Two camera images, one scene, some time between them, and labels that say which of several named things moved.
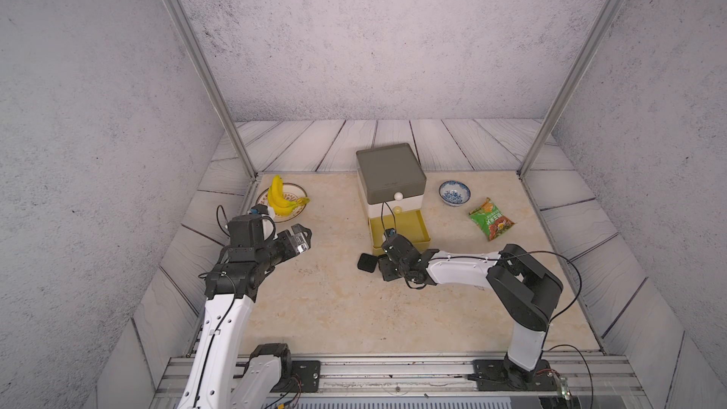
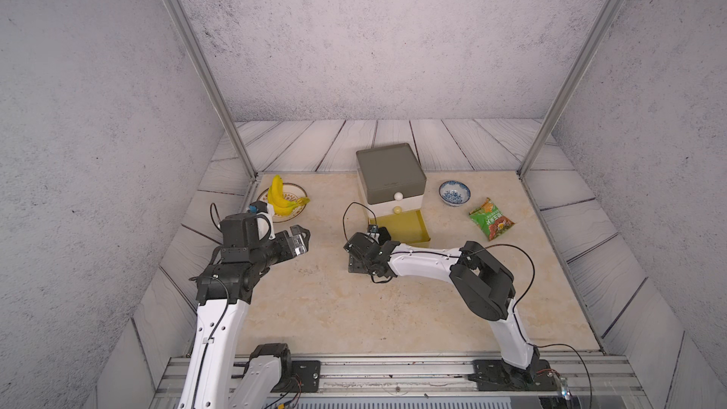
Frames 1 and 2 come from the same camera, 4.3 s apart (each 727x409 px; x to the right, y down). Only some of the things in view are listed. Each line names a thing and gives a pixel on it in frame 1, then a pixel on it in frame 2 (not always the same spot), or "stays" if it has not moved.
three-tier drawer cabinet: x=391 y=181 stays
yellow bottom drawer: x=410 y=225 stays
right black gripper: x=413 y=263 → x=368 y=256
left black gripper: x=291 y=249 stays
